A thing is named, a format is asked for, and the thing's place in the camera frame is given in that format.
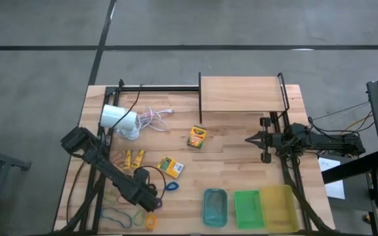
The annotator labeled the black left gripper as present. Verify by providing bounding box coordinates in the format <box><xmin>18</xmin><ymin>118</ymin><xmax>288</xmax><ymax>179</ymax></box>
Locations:
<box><xmin>119</xmin><ymin>178</ymin><xmax>161</xmax><ymax>213</ymax></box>

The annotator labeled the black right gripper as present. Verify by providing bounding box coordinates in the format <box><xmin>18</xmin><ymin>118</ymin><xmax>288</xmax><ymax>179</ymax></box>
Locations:
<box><xmin>244</xmin><ymin>117</ymin><xmax>285</xmax><ymax>165</ymax></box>

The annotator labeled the small green rubber band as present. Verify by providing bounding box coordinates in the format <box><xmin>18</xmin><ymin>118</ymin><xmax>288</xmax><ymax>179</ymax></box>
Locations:
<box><xmin>104</xmin><ymin>189</ymin><xmax>119</xmax><ymax>203</ymax></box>

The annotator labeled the yellow green packet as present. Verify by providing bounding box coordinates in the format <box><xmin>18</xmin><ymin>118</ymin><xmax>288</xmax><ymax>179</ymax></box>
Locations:
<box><xmin>156</xmin><ymin>155</ymin><xmax>186</xmax><ymax>180</ymax></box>

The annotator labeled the orange rubber band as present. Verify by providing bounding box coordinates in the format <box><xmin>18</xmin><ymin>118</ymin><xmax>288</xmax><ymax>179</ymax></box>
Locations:
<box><xmin>110</xmin><ymin>151</ymin><xmax>125</xmax><ymax>167</ymax></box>

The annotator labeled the white desk lamp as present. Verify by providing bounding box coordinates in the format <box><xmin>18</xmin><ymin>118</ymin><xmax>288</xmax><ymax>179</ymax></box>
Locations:
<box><xmin>99</xmin><ymin>104</ymin><xmax>141</xmax><ymax>142</ymax></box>

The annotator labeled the wooden shelf riser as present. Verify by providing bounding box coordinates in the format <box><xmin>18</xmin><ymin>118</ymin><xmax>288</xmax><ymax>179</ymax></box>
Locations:
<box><xmin>198</xmin><ymin>71</ymin><xmax>291</xmax><ymax>125</ymax></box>

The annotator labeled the large crayon box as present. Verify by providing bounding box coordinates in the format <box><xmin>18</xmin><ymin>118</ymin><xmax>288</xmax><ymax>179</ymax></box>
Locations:
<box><xmin>186</xmin><ymin>125</ymin><xmax>208</xmax><ymax>151</ymax></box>

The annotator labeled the green plastic basket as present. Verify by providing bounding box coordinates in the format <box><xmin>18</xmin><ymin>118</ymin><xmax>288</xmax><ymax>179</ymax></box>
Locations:
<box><xmin>233</xmin><ymin>189</ymin><xmax>266</xmax><ymax>230</ymax></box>

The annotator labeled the yellow plastic bin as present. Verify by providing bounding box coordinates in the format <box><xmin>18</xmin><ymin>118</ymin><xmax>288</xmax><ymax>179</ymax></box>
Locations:
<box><xmin>260</xmin><ymin>184</ymin><xmax>300</xmax><ymax>233</ymax></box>

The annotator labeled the teal plastic basket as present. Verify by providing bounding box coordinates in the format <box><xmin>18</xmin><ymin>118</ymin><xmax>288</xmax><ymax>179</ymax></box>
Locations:
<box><xmin>202</xmin><ymin>187</ymin><xmax>228</xmax><ymax>228</ymax></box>

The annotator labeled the white paper sheet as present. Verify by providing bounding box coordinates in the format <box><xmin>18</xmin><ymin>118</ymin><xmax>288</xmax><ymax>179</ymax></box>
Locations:
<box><xmin>317</xmin><ymin>156</ymin><xmax>346</xmax><ymax>201</ymax></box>

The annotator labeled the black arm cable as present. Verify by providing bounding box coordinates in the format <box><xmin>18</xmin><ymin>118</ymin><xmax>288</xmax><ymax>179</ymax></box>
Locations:
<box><xmin>100</xmin><ymin>84</ymin><xmax>167</xmax><ymax>201</ymax></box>

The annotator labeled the yellow coil keychain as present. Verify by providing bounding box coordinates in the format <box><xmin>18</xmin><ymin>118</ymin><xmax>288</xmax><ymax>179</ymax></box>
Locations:
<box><xmin>145</xmin><ymin>214</ymin><xmax>159</xmax><ymax>231</ymax></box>

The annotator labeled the black aluminium frame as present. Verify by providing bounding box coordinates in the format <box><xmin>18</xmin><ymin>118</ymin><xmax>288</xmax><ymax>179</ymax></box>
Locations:
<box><xmin>269</xmin><ymin>111</ymin><xmax>337</xmax><ymax>234</ymax></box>
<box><xmin>56</xmin><ymin>78</ymin><xmax>200</xmax><ymax>234</ymax></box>

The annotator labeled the black cable bundle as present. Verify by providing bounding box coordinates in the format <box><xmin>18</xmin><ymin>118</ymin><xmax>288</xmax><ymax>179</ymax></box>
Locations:
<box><xmin>306</xmin><ymin>101</ymin><xmax>376</xmax><ymax>138</ymax></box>

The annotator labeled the brown cable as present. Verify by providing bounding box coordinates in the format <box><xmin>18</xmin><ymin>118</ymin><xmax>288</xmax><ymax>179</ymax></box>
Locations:
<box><xmin>65</xmin><ymin>159</ymin><xmax>87</xmax><ymax>226</ymax></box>

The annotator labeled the white power cable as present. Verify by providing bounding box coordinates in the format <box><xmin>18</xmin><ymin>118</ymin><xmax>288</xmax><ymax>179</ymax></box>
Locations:
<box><xmin>135</xmin><ymin>106</ymin><xmax>175</xmax><ymax>133</ymax></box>

